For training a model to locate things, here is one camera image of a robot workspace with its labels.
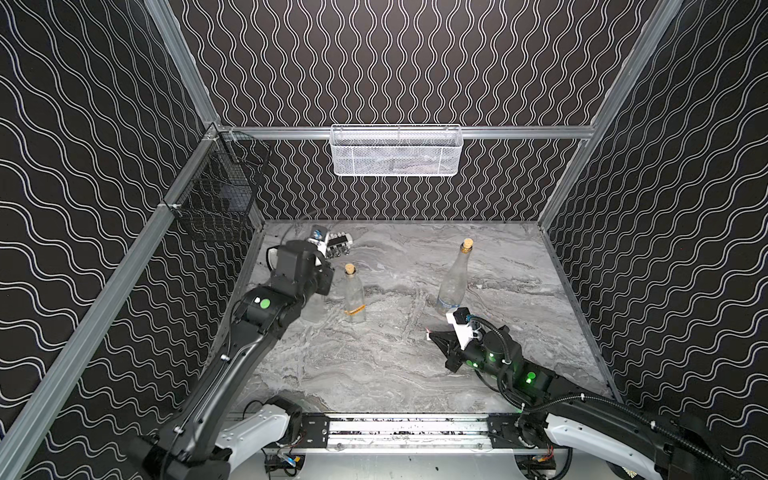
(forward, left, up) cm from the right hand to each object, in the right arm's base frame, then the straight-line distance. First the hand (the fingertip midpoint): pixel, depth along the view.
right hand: (432, 333), depth 76 cm
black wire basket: (+39, +62, +14) cm, 75 cm away
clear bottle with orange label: (+9, +21, -5) cm, 23 cm away
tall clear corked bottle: (+16, -8, -5) cm, 19 cm away
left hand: (+11, +26, +17) cm, 33 cm away
